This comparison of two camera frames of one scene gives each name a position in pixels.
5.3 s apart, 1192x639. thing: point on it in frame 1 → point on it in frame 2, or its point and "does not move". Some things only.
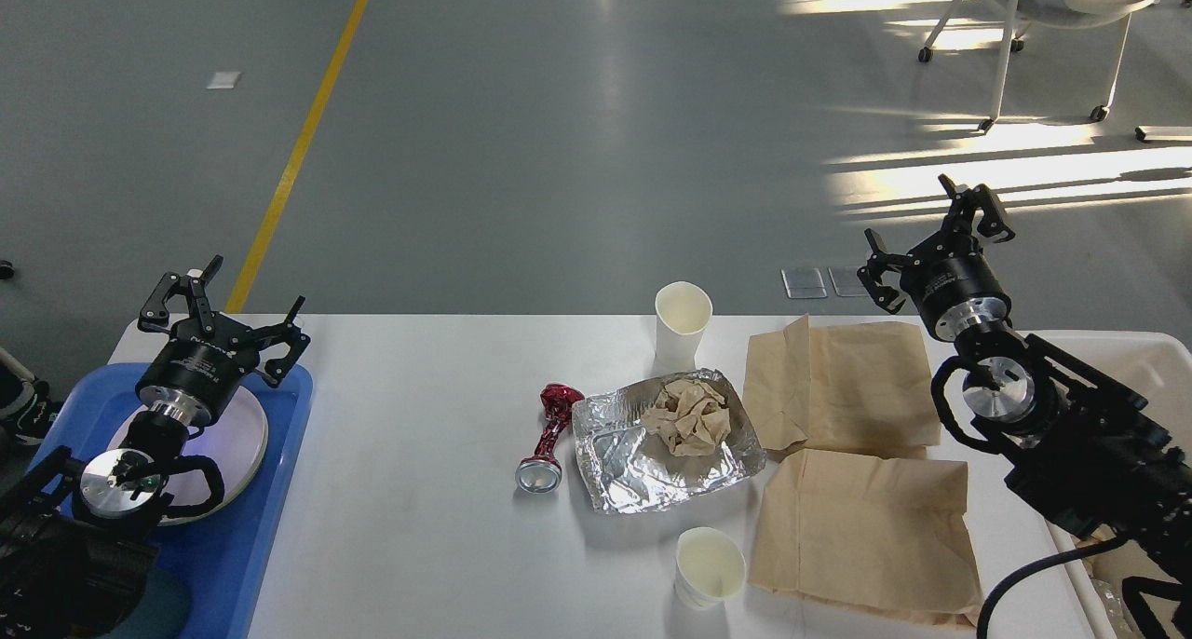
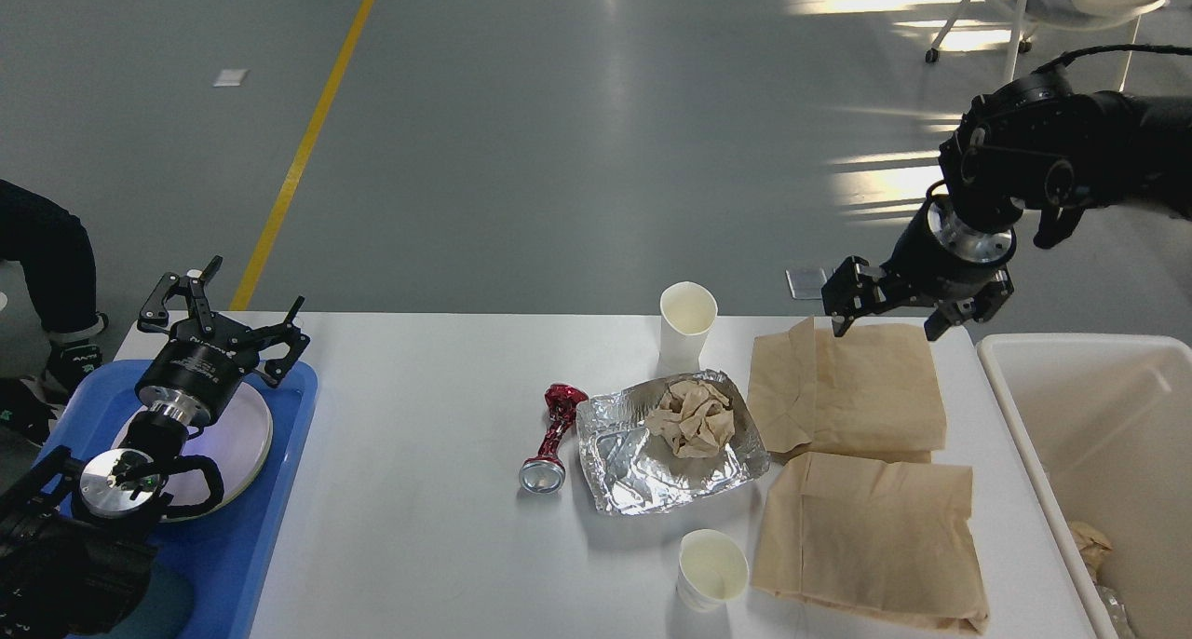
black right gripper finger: [965, 201] → [857, 289]
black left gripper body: [196, 365] does not move
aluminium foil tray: [663, 436] does not move
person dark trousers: [27, 410] → [48, 243]
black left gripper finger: [289, 333] does not move
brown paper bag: [874, 534] does not move
